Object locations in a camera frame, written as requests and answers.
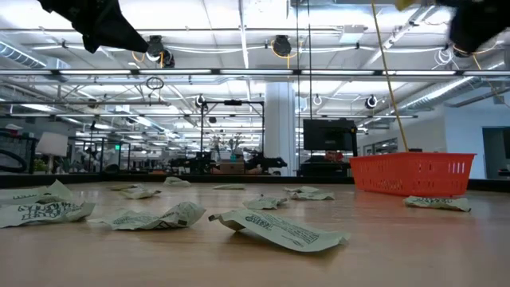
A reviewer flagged person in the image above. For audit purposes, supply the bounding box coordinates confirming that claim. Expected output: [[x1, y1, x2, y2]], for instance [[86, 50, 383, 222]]
[[323, 149, 345, 163]]

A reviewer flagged long ceiling light bar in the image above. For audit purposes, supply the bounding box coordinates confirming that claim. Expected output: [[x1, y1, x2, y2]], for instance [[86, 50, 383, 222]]
[[0, 68, 510, 78]]

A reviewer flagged silver air duct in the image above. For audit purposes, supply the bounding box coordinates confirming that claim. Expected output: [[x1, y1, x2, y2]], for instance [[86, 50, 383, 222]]
[[396, 59, 510, 113]]

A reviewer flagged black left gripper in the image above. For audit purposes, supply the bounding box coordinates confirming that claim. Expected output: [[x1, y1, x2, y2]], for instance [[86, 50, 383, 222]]
[[37, 0, 150, 55]]

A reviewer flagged thin black hanging cable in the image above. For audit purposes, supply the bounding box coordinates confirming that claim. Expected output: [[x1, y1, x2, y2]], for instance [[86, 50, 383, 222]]
[[295, 0, 300, 177], [306, 0, 313, 120]]

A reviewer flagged white lampshade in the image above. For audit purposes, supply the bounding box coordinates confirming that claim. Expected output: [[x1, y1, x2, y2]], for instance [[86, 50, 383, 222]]
[[35, 132, 69, 158]]

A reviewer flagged white building column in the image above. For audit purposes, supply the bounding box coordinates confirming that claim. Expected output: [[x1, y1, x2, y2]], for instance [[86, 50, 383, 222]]
[[264, 81, 298, 177]]

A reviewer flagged black monitor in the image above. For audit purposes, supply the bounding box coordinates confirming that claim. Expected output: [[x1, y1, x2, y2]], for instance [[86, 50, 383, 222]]
[[302, 118, 359, 158]]

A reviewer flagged yellow hanging cable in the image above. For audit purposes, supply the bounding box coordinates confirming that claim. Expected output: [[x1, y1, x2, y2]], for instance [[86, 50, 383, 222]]
[[371, 0, 410, 154]]

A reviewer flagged black metal stand frame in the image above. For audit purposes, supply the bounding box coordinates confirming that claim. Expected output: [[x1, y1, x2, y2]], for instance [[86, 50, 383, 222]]
[[199, 99, 266, 161]]

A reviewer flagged orange slotted plastic basket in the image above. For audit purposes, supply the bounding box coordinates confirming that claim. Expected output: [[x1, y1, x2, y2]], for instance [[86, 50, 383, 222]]
[[349, 151, 477, 199]]

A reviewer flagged brown cardboard box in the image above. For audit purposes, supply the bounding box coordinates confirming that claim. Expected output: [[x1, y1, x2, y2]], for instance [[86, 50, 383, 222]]
[[218, 160, 246, 175]]

